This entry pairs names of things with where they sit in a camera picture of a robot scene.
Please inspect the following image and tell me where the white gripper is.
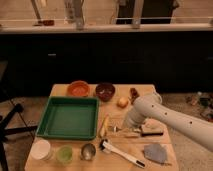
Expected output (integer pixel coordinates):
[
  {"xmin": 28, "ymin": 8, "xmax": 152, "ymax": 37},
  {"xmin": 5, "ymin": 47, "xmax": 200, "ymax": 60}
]
[{"xmin": 122, "ymin": 108, "xmax": 146, "ymax": 128}]

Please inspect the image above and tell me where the silver fork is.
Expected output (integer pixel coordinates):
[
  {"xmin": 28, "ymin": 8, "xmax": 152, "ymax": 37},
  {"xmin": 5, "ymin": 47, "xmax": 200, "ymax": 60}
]
[{"xmin": 108, "ymin": 126, "xmax": 140, "ymax": 138}]

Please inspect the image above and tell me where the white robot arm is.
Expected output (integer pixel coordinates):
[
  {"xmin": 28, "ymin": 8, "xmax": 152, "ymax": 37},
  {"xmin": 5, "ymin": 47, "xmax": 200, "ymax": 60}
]
[{"xmin": 123, "ymin": 92, "xmax": 213, "ymax": 152}]

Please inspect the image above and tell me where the green plastic tray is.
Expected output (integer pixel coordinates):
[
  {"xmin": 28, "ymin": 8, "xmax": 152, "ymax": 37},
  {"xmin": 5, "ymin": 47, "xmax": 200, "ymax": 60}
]
[{"xmin": 36, "ymin": 97, "xmax": 99, "ymax": 140}]

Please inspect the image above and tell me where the black and tan brush block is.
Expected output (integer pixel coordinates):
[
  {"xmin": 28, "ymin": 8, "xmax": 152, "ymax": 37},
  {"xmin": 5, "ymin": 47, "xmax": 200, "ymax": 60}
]
[{"xmin": 141, "ymin": 121, "xmax": 164, "ymax": 137}]

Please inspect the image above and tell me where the yellow round fruit toy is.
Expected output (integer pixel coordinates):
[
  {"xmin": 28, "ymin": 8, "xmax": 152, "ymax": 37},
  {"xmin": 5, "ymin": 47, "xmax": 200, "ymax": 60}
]
[{"xmin": 117, "ymin": 97, "xmax": 129, "ymax": 108}]

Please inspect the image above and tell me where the brown toy food piece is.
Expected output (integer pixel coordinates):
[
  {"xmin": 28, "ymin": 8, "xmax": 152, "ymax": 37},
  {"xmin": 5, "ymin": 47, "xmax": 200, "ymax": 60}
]
[{"xmin": 130, "ymin": 88, "xmax": 139, "ymax": 102}]

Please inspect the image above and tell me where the yellow banana-shaped toy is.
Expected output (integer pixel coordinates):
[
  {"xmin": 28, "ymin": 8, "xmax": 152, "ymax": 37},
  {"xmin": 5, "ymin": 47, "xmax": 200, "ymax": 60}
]
[{"xmin": 99, "ymin": 115, "xmax": 109, "ymax": 138}]

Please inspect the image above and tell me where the grey blue cloth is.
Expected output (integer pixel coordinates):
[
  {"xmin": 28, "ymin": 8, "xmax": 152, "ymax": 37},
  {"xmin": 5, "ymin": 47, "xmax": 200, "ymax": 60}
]
[{"xmin": 143, "ymin": 143, "xmax": 167, "ymax": 164}]

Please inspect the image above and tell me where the dark red bowl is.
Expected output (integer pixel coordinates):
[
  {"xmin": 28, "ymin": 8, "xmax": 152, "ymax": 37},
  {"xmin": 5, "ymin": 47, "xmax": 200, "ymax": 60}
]
[{"xmin": 95, "ymin": 83, "xmax": 115, "ymax": 102}]

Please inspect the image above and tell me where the small metal cup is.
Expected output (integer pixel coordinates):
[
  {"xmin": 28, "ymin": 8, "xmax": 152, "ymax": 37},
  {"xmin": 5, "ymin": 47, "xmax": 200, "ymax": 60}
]
[{"xmin": 81, "ymin": 143, "xmax": 96, "ymax": 161}]

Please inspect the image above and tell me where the orange bowl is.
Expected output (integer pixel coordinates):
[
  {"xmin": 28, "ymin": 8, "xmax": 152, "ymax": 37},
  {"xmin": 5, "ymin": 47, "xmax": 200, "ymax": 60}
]
[{"xmin": 66, "ymin": 80, "xmax": 90, "ymax": 97}]

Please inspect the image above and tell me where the green cup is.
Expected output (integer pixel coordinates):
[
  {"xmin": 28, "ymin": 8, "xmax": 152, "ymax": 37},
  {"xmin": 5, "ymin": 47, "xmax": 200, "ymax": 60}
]
[{"xmin": 56, "ymin": 146, "xmax": 72, "ymax": 164}]

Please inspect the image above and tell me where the white cup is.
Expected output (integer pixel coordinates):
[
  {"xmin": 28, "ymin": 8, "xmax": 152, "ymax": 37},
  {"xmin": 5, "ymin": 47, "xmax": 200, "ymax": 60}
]
[{"xmin": 30, "ymin": 140, "xmax": 52, "ymax": 160}]

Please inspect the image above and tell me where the black chair base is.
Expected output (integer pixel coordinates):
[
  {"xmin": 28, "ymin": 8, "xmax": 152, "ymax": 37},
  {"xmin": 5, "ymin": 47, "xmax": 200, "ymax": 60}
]
[{"xmin": 0, "ymin": 103, "xmax": 38, "ymax": 171}]

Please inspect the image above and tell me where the red object on ledge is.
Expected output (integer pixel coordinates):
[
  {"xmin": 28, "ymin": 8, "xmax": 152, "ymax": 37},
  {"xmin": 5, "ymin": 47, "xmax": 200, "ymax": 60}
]
[{"xmin": 33, "ymin": 20, "xmax": 54, "ymax": 26}]

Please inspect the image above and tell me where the white handled brush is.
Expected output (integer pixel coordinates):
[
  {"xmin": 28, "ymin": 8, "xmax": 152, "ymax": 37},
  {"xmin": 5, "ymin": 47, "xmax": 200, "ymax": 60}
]
[{"xmin": 99, "ymin": 139, "xmax": 145, "ymax": 168}]

